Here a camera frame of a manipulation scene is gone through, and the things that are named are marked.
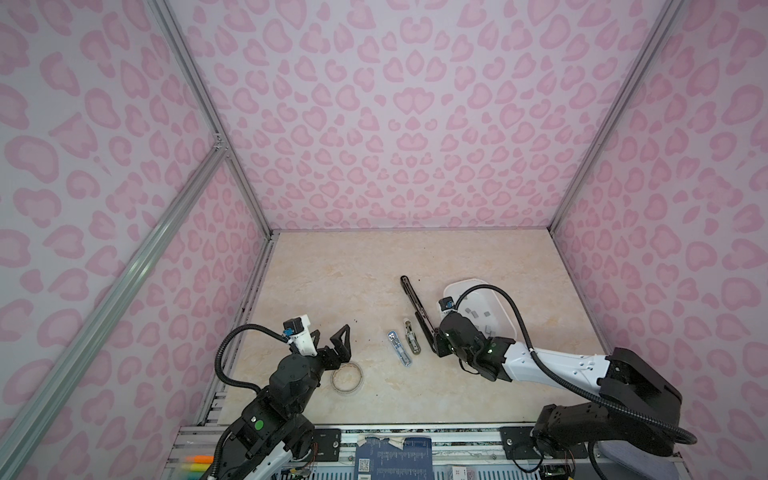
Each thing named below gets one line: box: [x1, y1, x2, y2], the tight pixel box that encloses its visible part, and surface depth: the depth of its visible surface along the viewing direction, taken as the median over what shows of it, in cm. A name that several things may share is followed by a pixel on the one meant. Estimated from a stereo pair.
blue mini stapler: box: [387, 330, 413, 367], surface depth 90 cm
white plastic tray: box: [443, 278, 517, 338], surface depth 97 cm
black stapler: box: [400, 275, 442, 357], surface depth 99 cm
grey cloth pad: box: [597, 440, 680, 480], surface depth 69 cm
